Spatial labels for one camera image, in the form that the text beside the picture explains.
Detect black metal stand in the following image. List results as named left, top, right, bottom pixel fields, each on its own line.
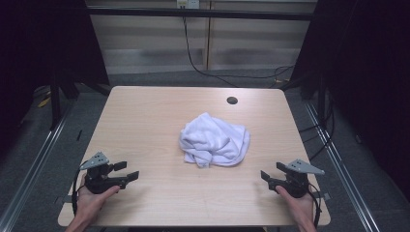
left=48, top=81, right=63, bottom=131
left=316, top=72, right=327, bottom=122

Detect white wall socket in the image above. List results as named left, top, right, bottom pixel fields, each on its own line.
left=176, top=0, right=201, bottom=10

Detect dark curtain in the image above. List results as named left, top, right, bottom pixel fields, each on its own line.
left=288, top=0, right=410, bottom=202
left=0, top=0, right=111, bottom=159

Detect metal floor rail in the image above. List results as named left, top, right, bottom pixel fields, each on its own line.
left=304, top=101, right=382, bottom=232
left=0, top=104, right=75, bottom=232

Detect person's right hand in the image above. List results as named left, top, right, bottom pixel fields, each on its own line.
left=275, top=185, right=315, bottom=223

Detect person's left hand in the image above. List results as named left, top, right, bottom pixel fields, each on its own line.
left=75, top=173, right=121, bottom=223

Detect black floor cables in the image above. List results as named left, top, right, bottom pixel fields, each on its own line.
left=298, top=90, right=337, bottom=162

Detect black horizontal frame bar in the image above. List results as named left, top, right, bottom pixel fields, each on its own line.
left=86, top=7, right=314, bottom=22

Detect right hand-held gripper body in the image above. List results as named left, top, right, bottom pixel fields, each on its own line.
left=267, top=158, right=326, bottom=199

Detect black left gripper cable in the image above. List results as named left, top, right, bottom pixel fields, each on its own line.
left=71, top=159, right=89, bottom=217

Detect white printed towel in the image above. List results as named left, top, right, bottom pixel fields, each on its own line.
left=178, top=111, right=251, bottom=169

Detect black wall cable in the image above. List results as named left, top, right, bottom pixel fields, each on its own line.
left=182, top=15, right=295, bottom=89

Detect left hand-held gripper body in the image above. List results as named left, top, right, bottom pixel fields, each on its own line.
left=79, top=151, right=129, bottom=195

